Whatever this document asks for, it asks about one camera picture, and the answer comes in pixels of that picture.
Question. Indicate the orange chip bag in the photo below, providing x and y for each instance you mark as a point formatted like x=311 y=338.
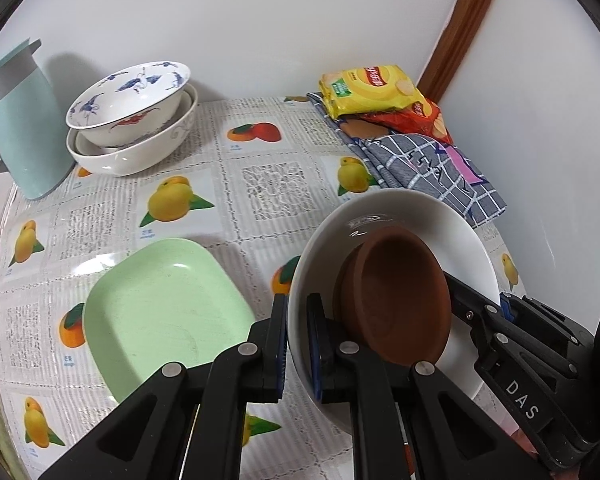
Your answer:
x=425 y=117

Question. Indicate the plain white bowl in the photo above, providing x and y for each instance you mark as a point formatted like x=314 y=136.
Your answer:
x=430 y=215

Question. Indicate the white bowl with grey scrolls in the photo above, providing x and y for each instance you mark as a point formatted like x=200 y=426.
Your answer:
x=150 y=157

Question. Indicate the blue and red patterned bowl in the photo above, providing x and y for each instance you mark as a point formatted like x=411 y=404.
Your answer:
x=130 y=105

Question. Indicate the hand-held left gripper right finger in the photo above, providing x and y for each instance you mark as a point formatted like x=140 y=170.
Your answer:
x=314 y=355

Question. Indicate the yellow chip bag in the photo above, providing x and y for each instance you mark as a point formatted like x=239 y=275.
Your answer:
x=370 y=90

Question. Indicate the brown packet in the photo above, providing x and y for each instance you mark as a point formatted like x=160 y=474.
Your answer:
x=362 y=127

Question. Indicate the brown bowl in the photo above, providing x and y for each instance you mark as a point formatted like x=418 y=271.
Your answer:
x=395 y=295

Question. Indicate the fruit print tablecloth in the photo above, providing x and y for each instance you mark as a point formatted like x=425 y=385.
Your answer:
x=260 y=195

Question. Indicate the grey checked cloth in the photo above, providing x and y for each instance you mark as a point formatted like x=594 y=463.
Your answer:
x=430 y=170

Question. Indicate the green plate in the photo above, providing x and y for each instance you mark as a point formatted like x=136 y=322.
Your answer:
x=155 y=305

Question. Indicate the wooden door frame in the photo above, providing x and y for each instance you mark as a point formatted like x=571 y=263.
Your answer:
x=460 y=25

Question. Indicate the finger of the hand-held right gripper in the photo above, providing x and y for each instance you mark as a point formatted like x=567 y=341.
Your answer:
x=545 y=317
x=475 y=300

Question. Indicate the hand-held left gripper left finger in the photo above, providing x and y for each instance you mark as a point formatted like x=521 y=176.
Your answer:
x=280 y=350

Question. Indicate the light blue jug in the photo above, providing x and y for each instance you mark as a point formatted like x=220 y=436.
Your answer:
x=25 y=125

